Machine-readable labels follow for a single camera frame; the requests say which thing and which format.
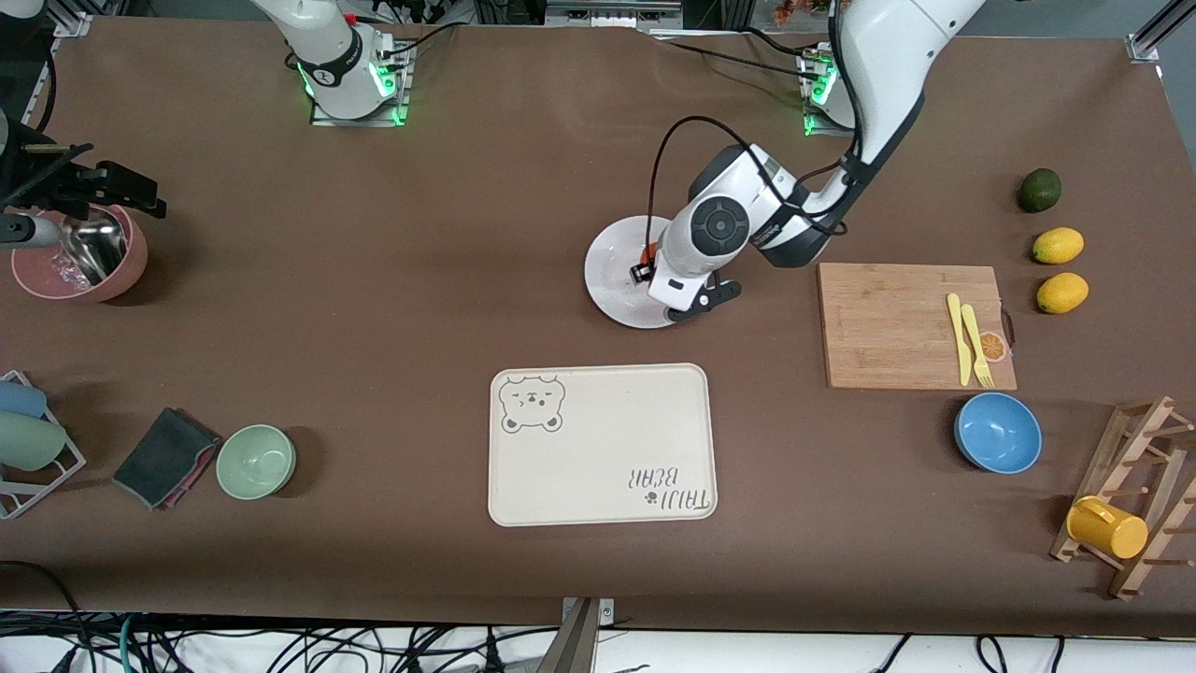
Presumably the pale green cup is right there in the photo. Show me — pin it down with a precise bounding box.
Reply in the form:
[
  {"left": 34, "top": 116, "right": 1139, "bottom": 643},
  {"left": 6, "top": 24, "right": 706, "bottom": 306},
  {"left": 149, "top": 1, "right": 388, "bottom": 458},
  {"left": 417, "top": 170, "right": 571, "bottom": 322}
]
[{"left": 0, "top": 411, "right": 68, "bottom": 472}]

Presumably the blue bowl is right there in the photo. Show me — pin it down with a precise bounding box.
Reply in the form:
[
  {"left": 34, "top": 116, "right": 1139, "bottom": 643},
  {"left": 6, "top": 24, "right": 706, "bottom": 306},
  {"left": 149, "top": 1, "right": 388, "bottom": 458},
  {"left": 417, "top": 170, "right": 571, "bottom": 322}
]
[{"left": 954, "top": 392, "right": 1044, "bottom": 475}]

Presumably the cream tray with bear print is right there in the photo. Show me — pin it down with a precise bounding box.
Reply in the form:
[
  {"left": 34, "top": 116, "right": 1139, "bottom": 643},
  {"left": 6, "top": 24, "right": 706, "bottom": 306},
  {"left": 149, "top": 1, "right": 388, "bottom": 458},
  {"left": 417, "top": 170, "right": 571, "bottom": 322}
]
[{"left": 487, "top": 363, "right": 719, "bottom": 528}]

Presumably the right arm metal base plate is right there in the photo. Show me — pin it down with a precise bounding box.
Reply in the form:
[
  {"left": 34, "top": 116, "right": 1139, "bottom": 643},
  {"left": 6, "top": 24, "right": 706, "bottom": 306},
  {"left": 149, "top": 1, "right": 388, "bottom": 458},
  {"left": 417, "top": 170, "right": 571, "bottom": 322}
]
[{"left": 310, "top": 42, "right": 412, "bottom": 127}]

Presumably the yellow mug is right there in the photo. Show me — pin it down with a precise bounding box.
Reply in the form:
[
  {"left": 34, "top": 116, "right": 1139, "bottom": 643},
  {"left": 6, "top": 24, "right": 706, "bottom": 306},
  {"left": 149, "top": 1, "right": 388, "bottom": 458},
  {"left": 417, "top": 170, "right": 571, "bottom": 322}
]
[{"left": 1066, "top": 495, "right": 1149, "bottom": 561}]

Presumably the pink bowl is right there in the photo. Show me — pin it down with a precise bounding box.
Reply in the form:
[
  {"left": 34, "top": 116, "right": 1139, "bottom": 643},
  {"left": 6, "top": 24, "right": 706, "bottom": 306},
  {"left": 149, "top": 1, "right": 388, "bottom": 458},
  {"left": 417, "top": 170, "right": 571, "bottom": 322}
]
[{"left": 11, "top": 201, "right": 149, "bottom": 304}]

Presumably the metal clamp bracket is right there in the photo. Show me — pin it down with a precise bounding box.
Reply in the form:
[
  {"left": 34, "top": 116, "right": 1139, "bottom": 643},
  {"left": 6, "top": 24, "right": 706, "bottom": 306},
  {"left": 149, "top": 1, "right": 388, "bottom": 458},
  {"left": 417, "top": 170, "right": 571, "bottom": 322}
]
[{"left": 561, "top": 596, "right": 616, "bottom": 629}]

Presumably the aluminium frame profile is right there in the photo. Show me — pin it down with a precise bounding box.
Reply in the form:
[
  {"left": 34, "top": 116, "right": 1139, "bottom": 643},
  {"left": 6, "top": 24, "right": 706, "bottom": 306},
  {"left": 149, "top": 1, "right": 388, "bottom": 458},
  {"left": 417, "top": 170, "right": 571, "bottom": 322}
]
[
  {"left": 1128, "top": 0, "right": 1196, "bottom": 64},
  {"left": 33, "top": 9, "right": 94, "bottom": 94}
]

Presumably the white round plate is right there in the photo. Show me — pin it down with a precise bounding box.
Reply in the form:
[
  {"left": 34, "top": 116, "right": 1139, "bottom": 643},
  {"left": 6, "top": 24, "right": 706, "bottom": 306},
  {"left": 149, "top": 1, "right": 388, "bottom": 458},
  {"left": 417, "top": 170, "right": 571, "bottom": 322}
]
[{"left": 584, "top": 215, "right": 709, "bottom": 330}]

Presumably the yellow plastic fork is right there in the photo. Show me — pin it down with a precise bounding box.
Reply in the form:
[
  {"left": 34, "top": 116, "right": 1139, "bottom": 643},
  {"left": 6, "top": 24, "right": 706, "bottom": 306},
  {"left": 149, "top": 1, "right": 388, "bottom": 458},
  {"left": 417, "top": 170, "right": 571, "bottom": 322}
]
[{"left": 961, "top": 304, "right": 995, "bottom": 389}]

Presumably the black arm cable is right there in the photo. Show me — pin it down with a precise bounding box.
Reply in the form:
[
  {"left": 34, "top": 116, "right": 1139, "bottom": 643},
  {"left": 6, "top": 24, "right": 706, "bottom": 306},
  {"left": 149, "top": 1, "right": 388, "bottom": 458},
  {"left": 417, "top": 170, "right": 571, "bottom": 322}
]
[
  {"left": 36, "top": 47, "right": 59, "bottom": 134},
  {"left": 648, "top": 0, "right": 875, "bottom": 249}
]

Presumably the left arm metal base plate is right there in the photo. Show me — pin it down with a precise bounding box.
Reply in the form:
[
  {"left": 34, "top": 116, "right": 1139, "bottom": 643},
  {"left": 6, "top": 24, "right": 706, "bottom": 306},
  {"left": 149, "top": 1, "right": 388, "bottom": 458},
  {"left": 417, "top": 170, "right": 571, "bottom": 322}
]
[{"left": 802, "top": 51, "right": 856, "bottom": 139}]

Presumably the yellow plastic knife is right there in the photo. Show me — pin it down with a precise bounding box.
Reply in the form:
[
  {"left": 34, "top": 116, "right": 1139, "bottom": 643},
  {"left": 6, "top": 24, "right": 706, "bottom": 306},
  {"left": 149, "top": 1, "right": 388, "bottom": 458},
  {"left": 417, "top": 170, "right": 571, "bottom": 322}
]
[{"left": 947, "top": 293, "right": 974, "bottom": 387}]

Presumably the yellow lemon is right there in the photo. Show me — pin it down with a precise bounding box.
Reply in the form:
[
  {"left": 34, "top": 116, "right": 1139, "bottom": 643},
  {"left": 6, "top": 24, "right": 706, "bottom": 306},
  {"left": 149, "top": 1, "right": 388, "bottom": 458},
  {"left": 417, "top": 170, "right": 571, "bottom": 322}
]
[
  {"left": 1036, "top": 272, "right": 1090, "bottom": 315},
  {"left": 1032, "top": 227, "right": 1086, "bottom": 265}
]

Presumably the wooden cutting board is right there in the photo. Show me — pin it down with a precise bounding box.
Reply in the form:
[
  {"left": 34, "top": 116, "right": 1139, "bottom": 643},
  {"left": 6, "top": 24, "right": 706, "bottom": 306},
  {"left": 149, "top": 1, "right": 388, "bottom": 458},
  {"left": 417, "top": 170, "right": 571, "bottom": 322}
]
[{"left": 818, "top": 263, "right": 1018, "bottom": 391}]

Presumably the light blue cup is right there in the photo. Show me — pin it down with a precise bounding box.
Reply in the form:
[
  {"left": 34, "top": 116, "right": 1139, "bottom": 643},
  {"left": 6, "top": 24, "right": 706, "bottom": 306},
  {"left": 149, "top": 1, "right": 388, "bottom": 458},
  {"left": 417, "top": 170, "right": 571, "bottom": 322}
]
[{"left": 0, "top": 380, "right": 48, "bottom": 420}]

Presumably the black table cable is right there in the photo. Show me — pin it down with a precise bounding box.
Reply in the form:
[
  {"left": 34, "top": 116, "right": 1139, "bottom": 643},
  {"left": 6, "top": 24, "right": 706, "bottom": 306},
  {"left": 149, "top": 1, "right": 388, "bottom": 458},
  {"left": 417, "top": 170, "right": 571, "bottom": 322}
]
[
  {"left": 645, "top": 28, "right": 828, "bottom": 80},
  {"left": 378, "top": 22, "right": 461, "bottom": 71}
]

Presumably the wooden mug rack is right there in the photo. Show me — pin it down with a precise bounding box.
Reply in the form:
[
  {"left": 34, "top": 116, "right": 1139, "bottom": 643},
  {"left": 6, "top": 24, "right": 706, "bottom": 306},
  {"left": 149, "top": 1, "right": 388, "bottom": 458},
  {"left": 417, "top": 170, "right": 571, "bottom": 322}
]
[{"left": 1049, "top": 395, "right": 1196, "bottom": 600}]

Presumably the white wire cup rack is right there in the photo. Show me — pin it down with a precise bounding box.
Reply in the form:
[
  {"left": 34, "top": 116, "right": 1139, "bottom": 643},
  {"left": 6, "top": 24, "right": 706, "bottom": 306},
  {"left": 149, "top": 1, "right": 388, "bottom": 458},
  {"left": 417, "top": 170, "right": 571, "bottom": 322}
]
[{"left": 0, "top": 370, "right": 87, "bottom": 521}]

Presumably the metal scoop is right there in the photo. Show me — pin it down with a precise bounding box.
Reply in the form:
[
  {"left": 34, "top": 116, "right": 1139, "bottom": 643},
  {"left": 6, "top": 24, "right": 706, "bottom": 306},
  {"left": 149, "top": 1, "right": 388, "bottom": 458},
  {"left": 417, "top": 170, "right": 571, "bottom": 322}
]
[{"left": 58, "top": 210, "right": 128, "bottom": 286}]

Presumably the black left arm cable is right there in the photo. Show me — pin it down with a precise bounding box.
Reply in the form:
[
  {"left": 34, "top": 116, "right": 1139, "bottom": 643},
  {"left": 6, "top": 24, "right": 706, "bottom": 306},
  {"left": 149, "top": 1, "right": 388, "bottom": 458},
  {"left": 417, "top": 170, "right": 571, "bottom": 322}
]
[{"left": 648, "top": 0, "right": 875, "bottom": 249}]

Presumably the grey metal pole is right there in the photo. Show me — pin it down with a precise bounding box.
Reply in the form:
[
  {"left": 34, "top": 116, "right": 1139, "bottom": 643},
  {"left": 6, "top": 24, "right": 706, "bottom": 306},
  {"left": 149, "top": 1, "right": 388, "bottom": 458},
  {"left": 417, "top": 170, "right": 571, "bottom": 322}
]
[{"left": 537, "top": 598, "right": 599, "bottom": 673}]

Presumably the dark grey folded cloth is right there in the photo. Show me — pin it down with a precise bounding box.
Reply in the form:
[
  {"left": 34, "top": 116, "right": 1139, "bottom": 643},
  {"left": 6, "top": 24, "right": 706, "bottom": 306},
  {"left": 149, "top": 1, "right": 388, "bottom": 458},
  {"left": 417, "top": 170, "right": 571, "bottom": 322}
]
[{"left": 112, "top": 407, "right": 223, "bottom": 511}]

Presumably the dark green avocado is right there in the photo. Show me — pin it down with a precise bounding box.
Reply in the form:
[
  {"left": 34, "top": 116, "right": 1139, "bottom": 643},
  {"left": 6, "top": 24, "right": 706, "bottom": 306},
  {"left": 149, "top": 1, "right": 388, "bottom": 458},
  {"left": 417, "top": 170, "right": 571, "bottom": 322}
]
[{"left": 1018, "top": 168, "right": 1063, "bottom": 213}]

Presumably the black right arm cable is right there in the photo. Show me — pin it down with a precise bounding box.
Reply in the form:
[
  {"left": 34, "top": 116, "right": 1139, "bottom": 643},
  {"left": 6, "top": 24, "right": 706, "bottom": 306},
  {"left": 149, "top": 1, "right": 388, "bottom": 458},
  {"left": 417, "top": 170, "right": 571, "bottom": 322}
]
[{"left": 36, "top": 47, "right": 59, "bottom": 134}]

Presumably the black floor cable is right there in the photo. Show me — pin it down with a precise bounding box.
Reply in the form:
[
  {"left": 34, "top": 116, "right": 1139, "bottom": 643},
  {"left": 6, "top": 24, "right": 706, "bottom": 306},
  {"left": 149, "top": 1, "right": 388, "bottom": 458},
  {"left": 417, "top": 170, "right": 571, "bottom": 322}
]
[{"left": 0, "top": 559, "right": 93, "bottom": 673}]

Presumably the light green bowl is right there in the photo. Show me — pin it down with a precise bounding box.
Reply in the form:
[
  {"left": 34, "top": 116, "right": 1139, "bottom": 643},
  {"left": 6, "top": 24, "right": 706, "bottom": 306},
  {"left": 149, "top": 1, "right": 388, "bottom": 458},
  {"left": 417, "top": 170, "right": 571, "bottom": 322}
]
[{"left": 216, "top": 424, "right": 297, "bottom": 501}]

